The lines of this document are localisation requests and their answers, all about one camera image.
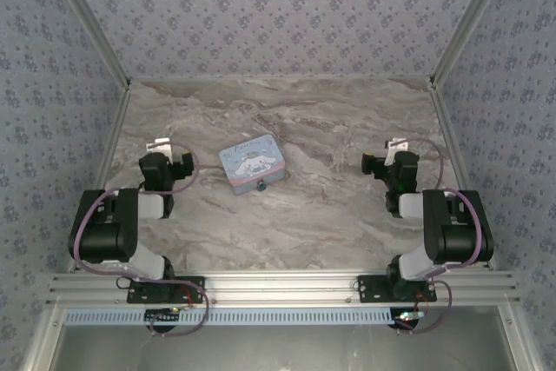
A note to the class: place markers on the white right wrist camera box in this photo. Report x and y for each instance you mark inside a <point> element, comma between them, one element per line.
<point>397,144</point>

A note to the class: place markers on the small circuit board with leds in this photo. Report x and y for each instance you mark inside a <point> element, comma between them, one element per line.
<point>163,314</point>
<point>408,315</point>

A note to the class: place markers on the aluminium table edge rail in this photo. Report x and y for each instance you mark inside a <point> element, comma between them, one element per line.
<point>454,141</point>
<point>114,141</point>

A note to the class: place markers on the aluminium frame post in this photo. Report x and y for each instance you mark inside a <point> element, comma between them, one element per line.
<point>473,19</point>
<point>87,19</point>

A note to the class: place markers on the grey metal panel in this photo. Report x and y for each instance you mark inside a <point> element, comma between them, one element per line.
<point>282,349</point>

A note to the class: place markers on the aluminium frame leg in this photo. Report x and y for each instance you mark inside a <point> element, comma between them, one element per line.
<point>43,336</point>
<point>514,336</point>

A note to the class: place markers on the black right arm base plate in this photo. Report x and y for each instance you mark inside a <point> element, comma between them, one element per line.
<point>373,290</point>

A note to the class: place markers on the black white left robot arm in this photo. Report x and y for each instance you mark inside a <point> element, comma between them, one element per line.
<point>100,236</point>

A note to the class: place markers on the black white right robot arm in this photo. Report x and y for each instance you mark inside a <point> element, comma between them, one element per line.
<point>456,236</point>

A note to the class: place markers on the wide aluminium mounting rail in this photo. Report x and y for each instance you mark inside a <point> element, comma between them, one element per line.
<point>282,288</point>

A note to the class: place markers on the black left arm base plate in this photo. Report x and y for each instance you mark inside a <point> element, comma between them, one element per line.
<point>191,290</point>

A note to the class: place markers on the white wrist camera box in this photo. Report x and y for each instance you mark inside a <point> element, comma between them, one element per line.
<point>397,144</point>
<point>158,145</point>

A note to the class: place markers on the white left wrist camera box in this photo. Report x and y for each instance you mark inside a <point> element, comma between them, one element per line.
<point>158,145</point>

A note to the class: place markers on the light blue cartoon tin box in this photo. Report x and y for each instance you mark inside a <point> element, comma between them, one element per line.
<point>252,162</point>

